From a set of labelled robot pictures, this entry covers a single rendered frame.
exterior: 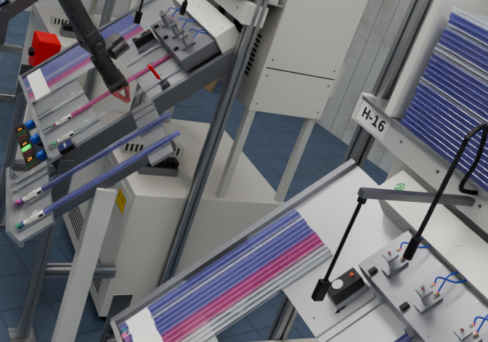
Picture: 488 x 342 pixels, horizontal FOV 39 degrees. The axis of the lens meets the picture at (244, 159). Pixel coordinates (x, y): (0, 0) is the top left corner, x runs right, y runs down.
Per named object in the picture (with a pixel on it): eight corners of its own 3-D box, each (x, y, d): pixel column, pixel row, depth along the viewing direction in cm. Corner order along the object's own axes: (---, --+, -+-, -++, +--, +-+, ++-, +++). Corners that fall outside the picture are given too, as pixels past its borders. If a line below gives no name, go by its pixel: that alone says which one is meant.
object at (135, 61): (157, 112, 232) (150, 100, 229) (107, 41, 283) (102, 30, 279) (239, 61, 235) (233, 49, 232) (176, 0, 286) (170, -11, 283)
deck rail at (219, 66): (61, 176, 227) (51, 163, 223) (59, 173, 228) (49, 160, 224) (241, 63, 234) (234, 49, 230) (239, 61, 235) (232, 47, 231)
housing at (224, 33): (230, 70, 235) (214, 37, 226) (182, 21, 273) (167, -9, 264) (250, 57, 236) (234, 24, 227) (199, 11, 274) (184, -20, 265)
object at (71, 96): (58, 165, 227) (53, 159, 225) (26, 83, 277) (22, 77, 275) (107, 135, 229) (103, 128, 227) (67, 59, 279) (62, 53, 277)
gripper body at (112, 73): (120, 72, 234) (110, 55, 229) (128, 84, 226) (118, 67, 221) (104, 82, 233) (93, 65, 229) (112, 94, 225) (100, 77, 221)
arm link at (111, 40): (78, 38, 218) (94, 48, 214) (104, 16, 222) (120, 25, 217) (92, 64, 228) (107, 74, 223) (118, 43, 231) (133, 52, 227)
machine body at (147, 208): (94, 329, 267) (134, 194, 243) (59, 226, 321) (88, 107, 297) (238, 322, 300) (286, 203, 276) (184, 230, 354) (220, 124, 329)
